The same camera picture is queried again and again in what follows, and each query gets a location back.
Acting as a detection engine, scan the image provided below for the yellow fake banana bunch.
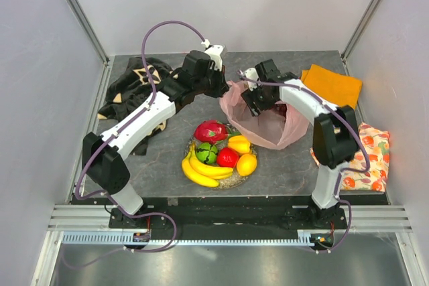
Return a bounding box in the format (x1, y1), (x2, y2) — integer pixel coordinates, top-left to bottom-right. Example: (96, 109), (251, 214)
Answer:
(181, 142), (234, 188)

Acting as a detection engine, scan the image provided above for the red fake apple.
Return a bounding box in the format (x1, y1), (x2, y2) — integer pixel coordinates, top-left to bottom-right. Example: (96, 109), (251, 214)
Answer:
(217, 147), (240, 168)

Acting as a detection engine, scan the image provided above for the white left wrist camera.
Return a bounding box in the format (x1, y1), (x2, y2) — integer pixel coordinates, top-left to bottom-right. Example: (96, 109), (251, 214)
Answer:
(204, 45), (227, 71)

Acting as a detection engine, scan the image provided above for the pink plastic bag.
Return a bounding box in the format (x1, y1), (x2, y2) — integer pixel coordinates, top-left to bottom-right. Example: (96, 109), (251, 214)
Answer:
(219, 81), (310, 150)

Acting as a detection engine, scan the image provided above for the grey slotted cable duct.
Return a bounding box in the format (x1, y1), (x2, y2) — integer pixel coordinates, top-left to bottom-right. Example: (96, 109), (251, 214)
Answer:
(62, 231), (314, 246)

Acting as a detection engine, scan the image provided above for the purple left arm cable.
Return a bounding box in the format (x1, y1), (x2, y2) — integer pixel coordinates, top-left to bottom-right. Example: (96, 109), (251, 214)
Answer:
(61, 20), (210, 269)

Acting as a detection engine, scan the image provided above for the green fake watermelon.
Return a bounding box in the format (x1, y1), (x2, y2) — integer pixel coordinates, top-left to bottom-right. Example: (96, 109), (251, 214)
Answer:
(196, 142), (219, 165)

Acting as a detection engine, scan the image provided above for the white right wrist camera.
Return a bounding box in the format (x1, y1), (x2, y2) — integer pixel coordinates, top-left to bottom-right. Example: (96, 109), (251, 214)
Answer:
(239, 68), (259, 91)

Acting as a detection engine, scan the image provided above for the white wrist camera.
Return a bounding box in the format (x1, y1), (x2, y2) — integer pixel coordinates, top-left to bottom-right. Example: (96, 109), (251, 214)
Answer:
(204, 45), (227, 71)
(239, 68), (259, 91)

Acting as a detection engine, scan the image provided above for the yellow fake lemon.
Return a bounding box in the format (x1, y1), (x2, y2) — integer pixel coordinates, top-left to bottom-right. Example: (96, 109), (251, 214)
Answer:
(236, 153), (257, 177)

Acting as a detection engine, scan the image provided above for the orange folded cloth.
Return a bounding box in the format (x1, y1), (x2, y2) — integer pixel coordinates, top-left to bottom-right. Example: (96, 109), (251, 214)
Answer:
(300, 64), (363, 109)

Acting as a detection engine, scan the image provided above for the black flower patterned cloth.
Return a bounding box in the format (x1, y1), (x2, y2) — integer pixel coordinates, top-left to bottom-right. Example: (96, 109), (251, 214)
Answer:
(97, 57), (173, 156)

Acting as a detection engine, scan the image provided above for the floral patterned cloth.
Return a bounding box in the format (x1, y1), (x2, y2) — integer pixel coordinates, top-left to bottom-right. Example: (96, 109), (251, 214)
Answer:
(310, 122), (391, 194)

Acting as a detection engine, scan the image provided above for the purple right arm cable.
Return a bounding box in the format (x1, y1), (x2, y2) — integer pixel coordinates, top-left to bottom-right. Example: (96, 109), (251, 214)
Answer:
(237, 70), (371, 254)

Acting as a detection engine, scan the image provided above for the red fake dragon fruit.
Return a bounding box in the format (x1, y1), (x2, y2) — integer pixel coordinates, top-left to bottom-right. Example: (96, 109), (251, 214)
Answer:
(194, 120), (247, 144)

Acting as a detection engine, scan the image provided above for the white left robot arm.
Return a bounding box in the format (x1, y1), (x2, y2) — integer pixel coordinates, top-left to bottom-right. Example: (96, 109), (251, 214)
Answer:
(82, 45), (229, 228)

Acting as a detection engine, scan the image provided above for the yellow fake bell pepper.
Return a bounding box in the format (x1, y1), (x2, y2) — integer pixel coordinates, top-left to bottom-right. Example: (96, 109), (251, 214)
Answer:
(227, 135), (251, 155)

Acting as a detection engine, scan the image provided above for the red fake grape bunch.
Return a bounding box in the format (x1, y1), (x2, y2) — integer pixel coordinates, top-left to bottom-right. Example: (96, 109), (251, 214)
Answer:
(272, 104), (288, 119)

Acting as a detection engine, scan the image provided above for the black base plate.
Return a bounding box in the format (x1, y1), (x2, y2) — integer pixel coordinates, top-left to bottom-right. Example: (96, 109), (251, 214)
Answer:
(109, 196), (347, 230)

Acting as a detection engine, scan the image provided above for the speckled round plate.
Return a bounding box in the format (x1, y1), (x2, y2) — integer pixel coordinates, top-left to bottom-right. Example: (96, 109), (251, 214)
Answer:
(184, 123), (257, 190)

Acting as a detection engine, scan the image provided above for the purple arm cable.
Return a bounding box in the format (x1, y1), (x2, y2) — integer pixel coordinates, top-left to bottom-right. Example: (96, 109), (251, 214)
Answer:
(61, 20), (210, 269)
(237, 70), (371, 254)

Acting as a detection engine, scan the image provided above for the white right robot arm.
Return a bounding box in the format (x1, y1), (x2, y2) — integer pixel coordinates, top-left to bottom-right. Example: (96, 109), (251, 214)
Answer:
(239, 60), (361, 228)

